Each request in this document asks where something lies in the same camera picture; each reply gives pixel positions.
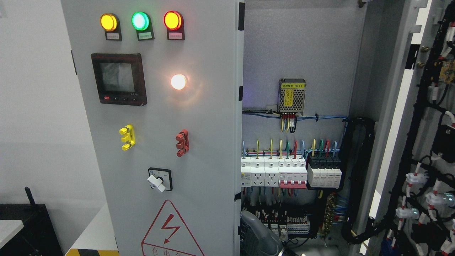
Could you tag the red terminal clip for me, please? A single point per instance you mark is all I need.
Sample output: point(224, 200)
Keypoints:
point(182, 143)

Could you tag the yellow terminal clip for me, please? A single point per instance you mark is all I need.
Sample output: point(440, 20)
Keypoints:
point(128, 137)

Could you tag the red indicator lamp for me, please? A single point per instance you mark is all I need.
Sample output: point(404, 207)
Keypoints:
point(174, 23)

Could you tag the red triangle warning sticker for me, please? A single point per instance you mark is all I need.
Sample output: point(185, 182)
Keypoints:
point(169, 235)

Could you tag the green indicator lamp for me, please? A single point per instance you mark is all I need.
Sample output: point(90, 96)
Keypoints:
point(142, 25)

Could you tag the black box with antenna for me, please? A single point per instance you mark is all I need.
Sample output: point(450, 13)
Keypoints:
point(37, 237)

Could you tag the black surge protector module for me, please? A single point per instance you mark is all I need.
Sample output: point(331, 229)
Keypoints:
point(323, 171)

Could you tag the metal mesh power supply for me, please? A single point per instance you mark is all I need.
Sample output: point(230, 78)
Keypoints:
point(291, 95)

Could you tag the white socket breaker row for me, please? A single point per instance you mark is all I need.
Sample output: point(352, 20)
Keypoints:
point(276, 172)

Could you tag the black digital power meter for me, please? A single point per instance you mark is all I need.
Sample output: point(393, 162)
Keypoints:
point(120, 78)

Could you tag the yellow indicator lamp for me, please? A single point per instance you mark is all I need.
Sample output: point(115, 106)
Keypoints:
point(111, 25)

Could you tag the grey cabinet door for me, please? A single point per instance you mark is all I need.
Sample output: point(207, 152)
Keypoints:
point(206, 179)
point(402, 133)

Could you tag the white glowing indicator lamp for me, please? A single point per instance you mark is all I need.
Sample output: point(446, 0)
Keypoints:
point(178, 81)

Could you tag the relay terminal block row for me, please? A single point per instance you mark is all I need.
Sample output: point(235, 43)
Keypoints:
point(282, 219)

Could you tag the white rotary selector switch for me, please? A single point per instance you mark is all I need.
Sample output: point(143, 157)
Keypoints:
point(160, 179)

